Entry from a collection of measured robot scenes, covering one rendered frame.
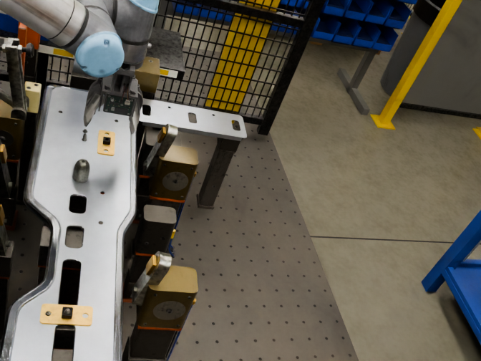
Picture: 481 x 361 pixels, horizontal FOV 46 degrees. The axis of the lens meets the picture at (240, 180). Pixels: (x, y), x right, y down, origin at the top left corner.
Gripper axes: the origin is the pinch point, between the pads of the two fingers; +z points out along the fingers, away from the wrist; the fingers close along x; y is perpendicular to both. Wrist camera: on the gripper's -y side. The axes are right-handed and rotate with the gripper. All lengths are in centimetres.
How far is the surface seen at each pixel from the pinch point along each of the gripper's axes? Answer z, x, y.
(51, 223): 4.9, -9.2, 26.6
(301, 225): 35, 64, -10
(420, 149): 106, 216, -162
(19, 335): 5, -12, 51
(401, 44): 71, 209, -235
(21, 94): -5.1, -18.6, 1.5
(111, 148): 5.2, 1.3, 1.9
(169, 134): -5.6, 11.9, 6.9
